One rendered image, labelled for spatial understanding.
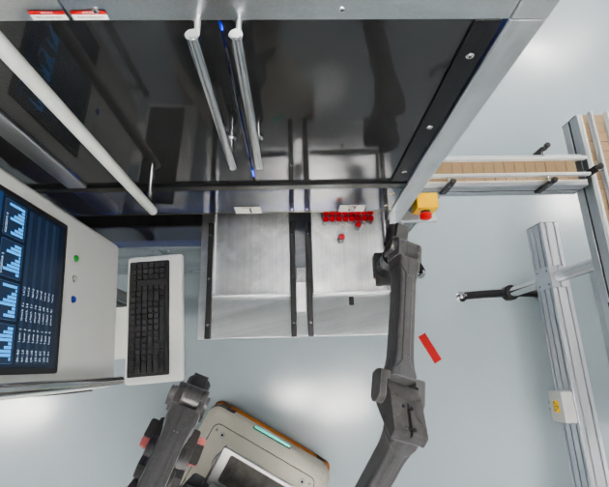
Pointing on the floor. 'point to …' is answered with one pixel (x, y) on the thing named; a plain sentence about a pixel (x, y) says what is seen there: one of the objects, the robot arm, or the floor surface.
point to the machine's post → (475, 95)
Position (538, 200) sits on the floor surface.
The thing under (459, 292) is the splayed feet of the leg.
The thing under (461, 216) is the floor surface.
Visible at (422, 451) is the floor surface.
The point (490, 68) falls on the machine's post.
